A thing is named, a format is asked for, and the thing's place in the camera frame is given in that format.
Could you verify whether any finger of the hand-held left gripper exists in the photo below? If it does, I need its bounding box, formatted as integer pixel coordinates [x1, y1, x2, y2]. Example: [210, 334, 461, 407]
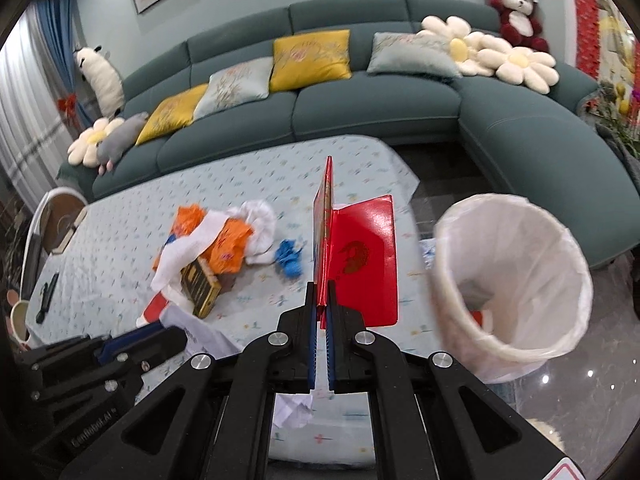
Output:
[17, 324, 168, 372]
[30, 327, 190, 407]

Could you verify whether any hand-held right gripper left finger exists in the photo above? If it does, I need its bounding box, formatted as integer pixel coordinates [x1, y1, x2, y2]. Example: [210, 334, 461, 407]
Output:
[60, 281, 319, 480]

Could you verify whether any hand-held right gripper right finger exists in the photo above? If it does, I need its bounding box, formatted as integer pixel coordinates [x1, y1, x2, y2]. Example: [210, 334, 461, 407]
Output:
[321, 291, 587, 480]

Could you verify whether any red card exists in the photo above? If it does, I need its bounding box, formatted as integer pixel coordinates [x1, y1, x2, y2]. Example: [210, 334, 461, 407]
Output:
[311, 156, 399, 327]

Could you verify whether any white knit cloth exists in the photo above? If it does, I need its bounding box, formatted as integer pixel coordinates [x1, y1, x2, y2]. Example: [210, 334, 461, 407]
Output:
[230, 200, 279, 267]

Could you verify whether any orange plastic bag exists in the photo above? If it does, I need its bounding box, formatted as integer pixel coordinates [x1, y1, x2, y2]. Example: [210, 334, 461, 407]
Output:
[152, 204, 254, 275]

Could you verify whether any bin with white liner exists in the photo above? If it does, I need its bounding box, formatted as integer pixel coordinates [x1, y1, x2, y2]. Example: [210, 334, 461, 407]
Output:
[431, 193, 594, 384]

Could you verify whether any red and white packet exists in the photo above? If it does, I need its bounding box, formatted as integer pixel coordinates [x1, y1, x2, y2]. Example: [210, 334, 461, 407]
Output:
[137, 292, 172, 327]

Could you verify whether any white plastic bag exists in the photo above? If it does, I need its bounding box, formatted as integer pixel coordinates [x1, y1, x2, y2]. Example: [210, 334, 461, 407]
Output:
[164, 304, 242, 362]

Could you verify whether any crumpled white paper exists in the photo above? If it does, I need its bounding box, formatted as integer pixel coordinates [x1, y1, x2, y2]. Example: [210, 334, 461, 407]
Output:
[272, 393, 315, 429]

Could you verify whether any black and gold box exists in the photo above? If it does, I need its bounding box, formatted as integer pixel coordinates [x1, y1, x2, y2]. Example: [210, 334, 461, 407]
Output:
[179, 257, 223, 319]

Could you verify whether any blue crumpled wrapper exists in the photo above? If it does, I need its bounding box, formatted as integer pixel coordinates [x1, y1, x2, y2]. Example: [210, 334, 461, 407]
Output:
[273, 239, 305, 279]

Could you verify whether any black remote control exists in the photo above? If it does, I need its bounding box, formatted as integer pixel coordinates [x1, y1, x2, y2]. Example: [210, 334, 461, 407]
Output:
[35, 272, 60, 324]

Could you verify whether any cream mug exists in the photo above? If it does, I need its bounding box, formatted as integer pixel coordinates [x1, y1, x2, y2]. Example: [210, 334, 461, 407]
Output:
[9, 300, 34, 349]

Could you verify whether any white paper strip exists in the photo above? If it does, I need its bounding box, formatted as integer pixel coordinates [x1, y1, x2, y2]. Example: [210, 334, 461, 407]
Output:
[150, 210, 232, 307]

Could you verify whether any patterned tablecloth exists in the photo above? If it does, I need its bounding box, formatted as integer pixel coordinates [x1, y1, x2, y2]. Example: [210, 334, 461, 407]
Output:
[25, 134, 422, 467]

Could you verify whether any white round-back chair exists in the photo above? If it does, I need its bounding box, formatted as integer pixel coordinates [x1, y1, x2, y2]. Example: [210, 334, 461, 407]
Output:
[22, 187, 90, 307]

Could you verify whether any white flower pillow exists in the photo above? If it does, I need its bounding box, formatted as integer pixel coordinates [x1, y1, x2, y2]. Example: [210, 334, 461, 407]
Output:
[477, 46, 559, 95]
[67, 117, 124, 166]
[416, 15, 501, 77]

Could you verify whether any grey plush toy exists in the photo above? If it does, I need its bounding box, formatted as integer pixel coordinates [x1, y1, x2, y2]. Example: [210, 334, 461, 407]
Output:
[96, 112, 149, 175]

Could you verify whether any small yellow embroidered cushion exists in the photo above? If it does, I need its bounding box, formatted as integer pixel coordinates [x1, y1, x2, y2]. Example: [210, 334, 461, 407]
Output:
[135, 83, 209, 146]

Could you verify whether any beige fluffy item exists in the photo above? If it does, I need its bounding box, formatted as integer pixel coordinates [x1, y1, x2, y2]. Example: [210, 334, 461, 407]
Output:
[529, 417, 567, 455]

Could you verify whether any teal sectional sofa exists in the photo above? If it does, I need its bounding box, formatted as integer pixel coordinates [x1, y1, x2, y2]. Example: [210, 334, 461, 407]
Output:
[56, 0, 634, 272]

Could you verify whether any white sheer curtain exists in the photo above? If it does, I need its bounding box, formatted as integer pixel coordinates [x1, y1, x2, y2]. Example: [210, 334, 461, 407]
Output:
[0, 10, 77, 203]

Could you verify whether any red curtain bow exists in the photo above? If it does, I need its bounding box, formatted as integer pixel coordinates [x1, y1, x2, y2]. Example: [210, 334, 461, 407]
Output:
[56, 92, 82, 129]

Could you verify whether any pale blue embroidered cushion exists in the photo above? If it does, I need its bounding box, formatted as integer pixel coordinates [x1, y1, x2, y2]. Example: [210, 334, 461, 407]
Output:
[193, 57, 274, 121]
[366, 32, 463, 80]

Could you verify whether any white sheep plush toy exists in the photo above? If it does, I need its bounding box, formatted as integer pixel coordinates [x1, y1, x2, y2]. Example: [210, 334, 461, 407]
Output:
[74, 45, 125, 119]

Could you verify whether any large yellow embroidered cushion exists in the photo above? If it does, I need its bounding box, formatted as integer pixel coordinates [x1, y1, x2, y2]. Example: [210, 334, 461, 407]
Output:
[270, 29, 352, 93]

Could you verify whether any blue curtain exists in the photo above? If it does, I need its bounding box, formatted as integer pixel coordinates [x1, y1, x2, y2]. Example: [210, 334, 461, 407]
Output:
[34, 0, 97, 111]

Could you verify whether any red and white bear plush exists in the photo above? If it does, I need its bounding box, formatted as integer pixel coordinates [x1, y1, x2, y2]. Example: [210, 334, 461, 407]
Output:
[486, 0, 550, 54]

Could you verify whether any red patterned wall border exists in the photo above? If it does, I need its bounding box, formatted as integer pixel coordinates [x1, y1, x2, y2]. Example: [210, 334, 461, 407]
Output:
[567, 0, 603, 80]

